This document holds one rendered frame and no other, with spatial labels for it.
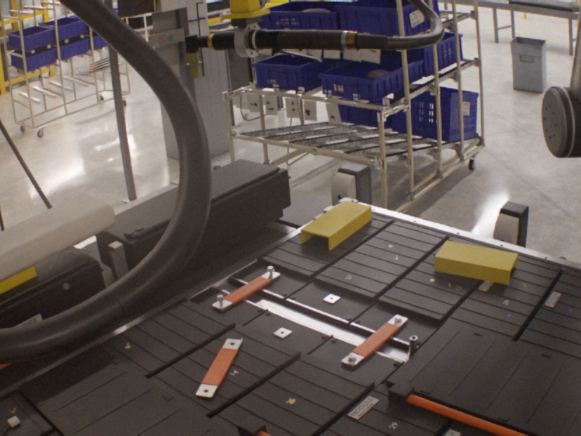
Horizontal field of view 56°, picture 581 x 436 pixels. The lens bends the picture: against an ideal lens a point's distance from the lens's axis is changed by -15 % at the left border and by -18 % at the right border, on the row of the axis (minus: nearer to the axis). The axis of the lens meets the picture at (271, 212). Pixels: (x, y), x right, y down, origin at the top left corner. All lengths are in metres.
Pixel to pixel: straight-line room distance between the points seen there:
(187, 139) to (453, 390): 0.51
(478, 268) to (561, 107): 0.63
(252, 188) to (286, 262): 0.19
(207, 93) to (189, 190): 4.33
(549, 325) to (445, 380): 0.24
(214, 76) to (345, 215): 3.65
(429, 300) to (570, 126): 0.72
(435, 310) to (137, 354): 0.50
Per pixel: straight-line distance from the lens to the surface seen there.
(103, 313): 0.48
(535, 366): 0.94
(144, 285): 0.49
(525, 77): 7.13
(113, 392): 0.95
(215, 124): 4.96
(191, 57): 1.53
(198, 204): 0.54
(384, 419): 0.85
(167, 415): 0.89
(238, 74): 5.75
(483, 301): 1.09
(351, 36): 1.32
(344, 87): 3.50
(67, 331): 0.48
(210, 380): 0.94
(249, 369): 0.96
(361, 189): 1.66
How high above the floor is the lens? 1.59
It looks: 24 degrees down
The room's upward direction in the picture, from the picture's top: 6 degrees counter-clockwise
